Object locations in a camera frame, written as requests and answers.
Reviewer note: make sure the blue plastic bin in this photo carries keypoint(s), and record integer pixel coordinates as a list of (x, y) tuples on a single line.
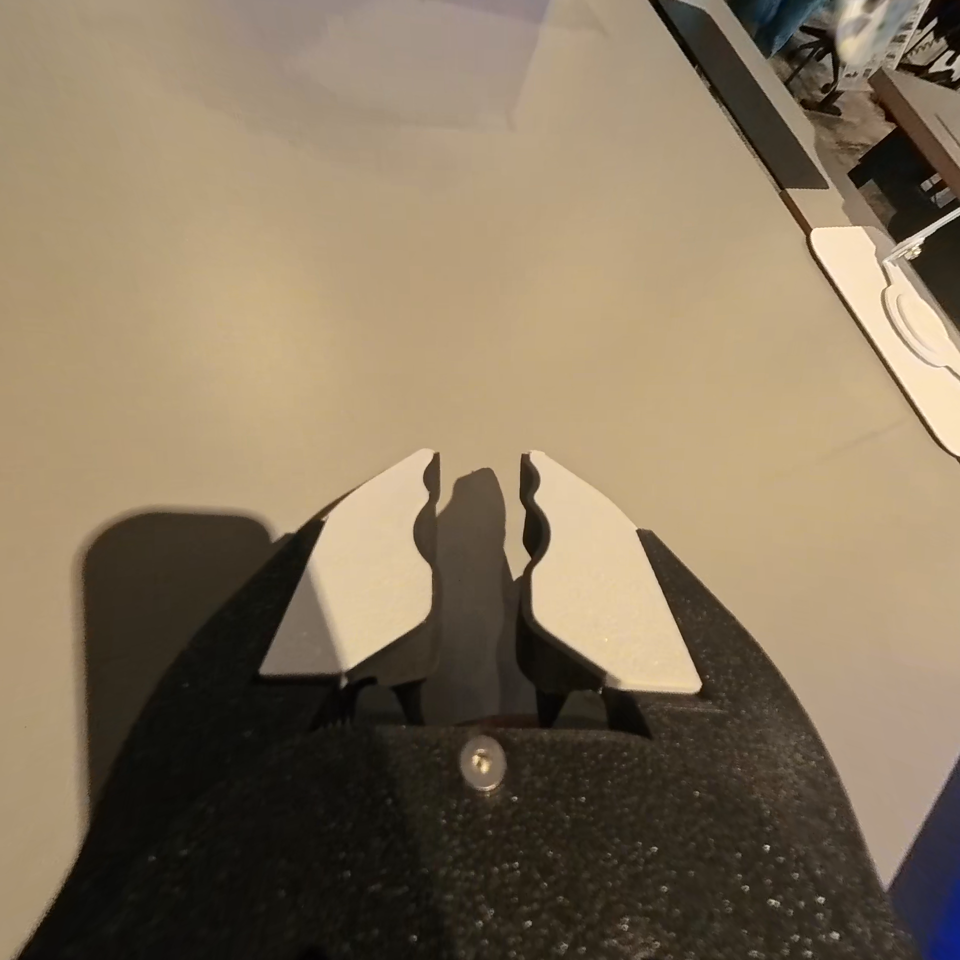
[(937, 885)]

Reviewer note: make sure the white document stand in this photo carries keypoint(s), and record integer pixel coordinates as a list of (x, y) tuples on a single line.
[(862, 285)]

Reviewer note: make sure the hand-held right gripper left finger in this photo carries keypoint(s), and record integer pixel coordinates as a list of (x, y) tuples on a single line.
[(352, 585)]

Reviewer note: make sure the printed paper sign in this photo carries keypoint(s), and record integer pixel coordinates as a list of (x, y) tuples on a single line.
[(870, 30)]

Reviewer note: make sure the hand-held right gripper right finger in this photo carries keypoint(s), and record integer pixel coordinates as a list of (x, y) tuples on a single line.
[(600, 600)]

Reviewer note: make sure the wooden office table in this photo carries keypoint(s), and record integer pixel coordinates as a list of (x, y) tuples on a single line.
[(930, 112)]

